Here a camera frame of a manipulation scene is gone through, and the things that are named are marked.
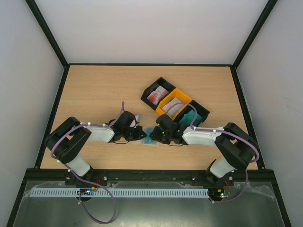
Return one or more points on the teal card stack in bin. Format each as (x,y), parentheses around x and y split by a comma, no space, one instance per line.
(188,117)

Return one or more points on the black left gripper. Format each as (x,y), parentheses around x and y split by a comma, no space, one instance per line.
(138,135)

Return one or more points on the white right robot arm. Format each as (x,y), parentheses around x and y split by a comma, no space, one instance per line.
(236,146)

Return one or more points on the black bin with red cards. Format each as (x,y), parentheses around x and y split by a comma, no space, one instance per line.
(159,82)

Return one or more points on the yellow middle bin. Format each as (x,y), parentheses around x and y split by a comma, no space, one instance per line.
(184,98)

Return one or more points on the red patterned white card stack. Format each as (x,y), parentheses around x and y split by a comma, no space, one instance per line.
(157,95)

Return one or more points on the white slotted cable duct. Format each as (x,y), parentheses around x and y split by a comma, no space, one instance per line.
(120,193)

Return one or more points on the teal VIP credit card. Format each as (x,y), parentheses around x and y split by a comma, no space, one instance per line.
(148,140)

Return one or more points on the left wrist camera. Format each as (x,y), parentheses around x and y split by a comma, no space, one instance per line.
(137,119)

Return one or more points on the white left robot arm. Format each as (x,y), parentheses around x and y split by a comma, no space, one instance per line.
(66,142)

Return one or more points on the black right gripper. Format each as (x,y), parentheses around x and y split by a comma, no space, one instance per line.
(163,135)

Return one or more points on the black bin with teal cards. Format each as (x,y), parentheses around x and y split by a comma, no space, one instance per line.
(199,110)

